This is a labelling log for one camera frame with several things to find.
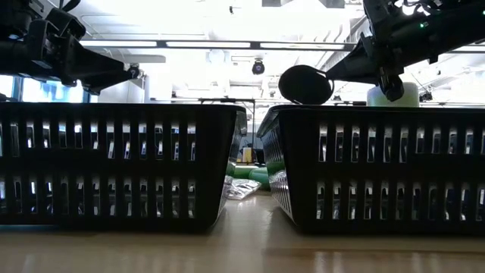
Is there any green paper cup stack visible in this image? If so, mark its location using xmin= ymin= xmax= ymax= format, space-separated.
xmin=365 ymin=80 xmax=421 ymax=108

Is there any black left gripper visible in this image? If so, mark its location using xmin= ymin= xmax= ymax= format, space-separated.
xmin=24 ymin=7 xmax=140 ymax=96

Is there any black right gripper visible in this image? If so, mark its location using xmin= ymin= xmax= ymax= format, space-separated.
xmin=325 ymin=0 xmax=405 ymax=102

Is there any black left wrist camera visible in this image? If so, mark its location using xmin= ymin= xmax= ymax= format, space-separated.
xmin=0 ymin=0 xmax=46 ymax=39

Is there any linear ceiling light fixture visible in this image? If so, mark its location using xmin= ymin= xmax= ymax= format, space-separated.
xmin=79 ymin=39 xmax=485 ymax=54

